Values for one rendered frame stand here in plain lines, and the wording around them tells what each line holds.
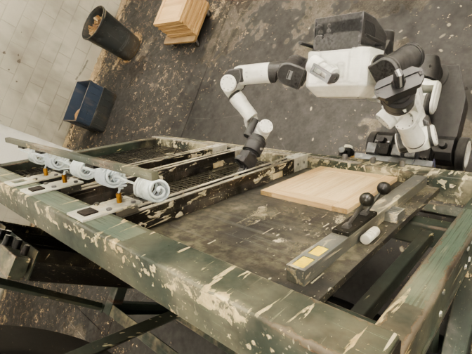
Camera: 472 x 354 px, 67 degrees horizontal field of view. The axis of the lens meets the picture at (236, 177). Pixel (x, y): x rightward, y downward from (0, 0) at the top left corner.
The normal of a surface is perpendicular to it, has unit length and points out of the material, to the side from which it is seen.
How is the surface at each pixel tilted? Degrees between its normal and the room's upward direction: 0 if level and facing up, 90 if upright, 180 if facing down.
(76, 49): 90
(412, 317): 60
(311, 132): 0
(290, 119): 0
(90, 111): 90
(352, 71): 23
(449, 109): 0
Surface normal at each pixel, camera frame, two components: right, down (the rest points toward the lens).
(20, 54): 0.73, 0.19
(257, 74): -0.40, 0.25
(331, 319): -0.04, -0.96
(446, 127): -0.60, -0.29
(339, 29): -0.67, 0.10
